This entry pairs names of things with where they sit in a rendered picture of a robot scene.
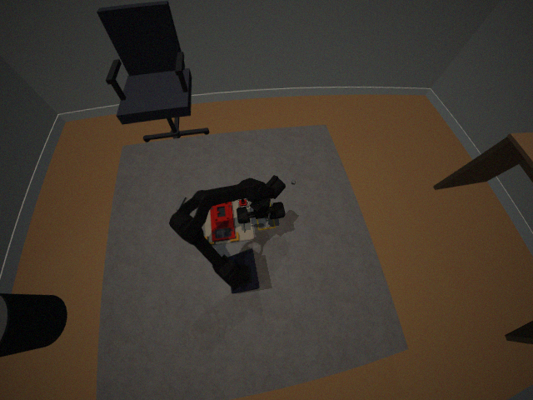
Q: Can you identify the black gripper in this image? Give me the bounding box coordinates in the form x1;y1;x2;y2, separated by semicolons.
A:
237;202;285;224

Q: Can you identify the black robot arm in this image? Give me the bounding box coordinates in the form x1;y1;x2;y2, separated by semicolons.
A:
169;175;286;290

